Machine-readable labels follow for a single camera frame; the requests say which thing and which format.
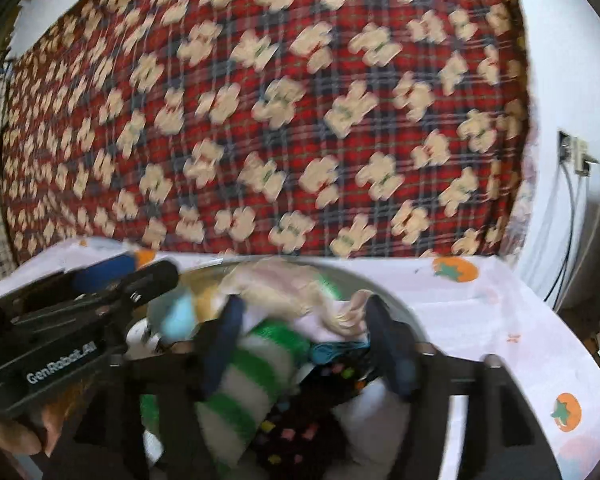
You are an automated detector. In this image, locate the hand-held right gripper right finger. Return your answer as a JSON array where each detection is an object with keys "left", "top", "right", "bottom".
[{"left": 364, "top": 293, "right": 564, "bottom": 480}]

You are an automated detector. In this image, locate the green white striped sock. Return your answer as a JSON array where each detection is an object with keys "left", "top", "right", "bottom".
[{"left": 140, "top": 270, "right": 347, "bottom": 467}]

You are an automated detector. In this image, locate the pale blue cloth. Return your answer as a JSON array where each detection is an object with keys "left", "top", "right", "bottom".
[{"left": 147, "top": 289, "right": 202, "bottom": 342}]

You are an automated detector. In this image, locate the teal sock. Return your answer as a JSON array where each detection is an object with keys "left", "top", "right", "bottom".
[{"left": 307, "top": 337, "right": 372, "bottom": 367}]

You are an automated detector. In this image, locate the tan cloth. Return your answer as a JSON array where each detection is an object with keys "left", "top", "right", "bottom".
[{"left": 190, "top": 284, "right": 232, "bottom": 322}]

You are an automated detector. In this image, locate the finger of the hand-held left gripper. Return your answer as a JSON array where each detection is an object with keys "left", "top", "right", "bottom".
[{"left": 0, "top": 254, "right": 140, "bottom": 317}]

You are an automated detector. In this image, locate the cream cloth with string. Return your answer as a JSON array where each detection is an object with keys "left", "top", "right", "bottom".
[{"left": 217, "top": 257, "right": 372, "bottom": 342}]

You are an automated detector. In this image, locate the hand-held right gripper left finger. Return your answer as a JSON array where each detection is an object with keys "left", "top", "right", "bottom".
[{"left": 67, "top": 294, "right": 247, "bottom": 480}]

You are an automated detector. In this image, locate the persimmon print tablecloth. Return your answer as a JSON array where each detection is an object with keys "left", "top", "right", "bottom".
[{"left": 0, "top": 237, "right": 600, "bottom": 480}]

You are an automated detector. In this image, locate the grey appliance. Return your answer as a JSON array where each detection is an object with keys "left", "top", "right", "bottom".
[{"left": 555, "top": 194, "right": 600, "bottom": 312}]

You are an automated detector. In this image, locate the red plaid bear blanket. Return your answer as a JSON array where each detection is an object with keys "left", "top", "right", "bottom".
[{"left": 0, "top": 0, "right": 537, "bottom": 262}]

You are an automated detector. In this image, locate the round metal tin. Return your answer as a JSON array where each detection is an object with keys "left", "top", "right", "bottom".
[{"left": 125, "top": 257, "right": 432, "bottom": 480}]

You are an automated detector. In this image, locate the wall power socket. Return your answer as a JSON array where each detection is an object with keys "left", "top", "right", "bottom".
[{"left": 557, "top": 130, "right": 600, "bottom": 177}]

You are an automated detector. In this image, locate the person's left hand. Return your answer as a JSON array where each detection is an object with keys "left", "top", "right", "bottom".
[{"left": 0, "top": 379, "right": 97, "bottom": 457}]

